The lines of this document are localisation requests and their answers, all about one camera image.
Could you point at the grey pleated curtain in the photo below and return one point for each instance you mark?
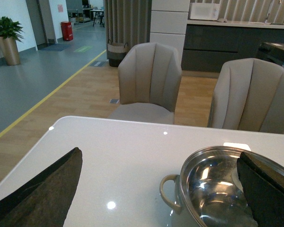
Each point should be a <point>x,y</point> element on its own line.
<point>128,21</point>

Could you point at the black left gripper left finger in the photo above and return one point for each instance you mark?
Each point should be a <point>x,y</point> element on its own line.
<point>44,201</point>

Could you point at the pale green steel pot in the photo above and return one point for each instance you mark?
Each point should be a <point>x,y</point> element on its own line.
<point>208,192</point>

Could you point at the dark kitchen counter cabinet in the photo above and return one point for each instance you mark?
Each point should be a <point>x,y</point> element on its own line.
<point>208,46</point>

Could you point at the white microwave oven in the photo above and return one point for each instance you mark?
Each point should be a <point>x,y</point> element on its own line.
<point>204,11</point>

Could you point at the woven basket with handles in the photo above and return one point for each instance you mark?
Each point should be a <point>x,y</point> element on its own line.
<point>116,52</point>

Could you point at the beige chair left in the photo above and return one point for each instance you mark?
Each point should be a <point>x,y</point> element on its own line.
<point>149,79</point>

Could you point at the beige chair right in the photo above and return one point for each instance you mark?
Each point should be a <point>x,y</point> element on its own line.
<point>249,96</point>

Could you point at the green potted plant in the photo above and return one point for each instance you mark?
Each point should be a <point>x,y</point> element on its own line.
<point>10,29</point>

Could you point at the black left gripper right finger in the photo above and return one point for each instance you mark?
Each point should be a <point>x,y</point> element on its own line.
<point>262,180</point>

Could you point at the beige chair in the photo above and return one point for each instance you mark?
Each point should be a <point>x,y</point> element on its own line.
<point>149,79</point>
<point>249,96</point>

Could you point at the red bin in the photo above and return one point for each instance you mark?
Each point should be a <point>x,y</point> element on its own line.
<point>67,33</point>

